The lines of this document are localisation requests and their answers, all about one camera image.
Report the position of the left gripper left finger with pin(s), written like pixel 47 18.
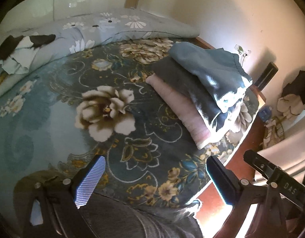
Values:
pixel 49 207

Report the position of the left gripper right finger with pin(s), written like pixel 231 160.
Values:
pixel 275 216

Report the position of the wall power socket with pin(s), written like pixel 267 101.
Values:
pixel 241 51

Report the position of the dark floral bed blanket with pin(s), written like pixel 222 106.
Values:
pixel 97 102

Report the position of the light blue floral duvet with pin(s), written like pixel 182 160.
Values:
pixel 86 31

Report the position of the white wardrobe with black stripe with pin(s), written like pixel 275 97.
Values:
pixel 55 5

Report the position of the grey jeans leg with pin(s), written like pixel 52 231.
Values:
pixel 112 218

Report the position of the folded pink garment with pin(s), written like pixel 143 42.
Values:
pixel 184 109

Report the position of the red wooden headboard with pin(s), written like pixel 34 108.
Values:
pixel 214 211

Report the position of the blue-grey garment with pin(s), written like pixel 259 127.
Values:
pixel 219 71

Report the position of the folded dark grey garment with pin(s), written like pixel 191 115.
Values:
pixel 190 86

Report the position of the small blue box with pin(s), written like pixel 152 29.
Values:
pixel 265 113

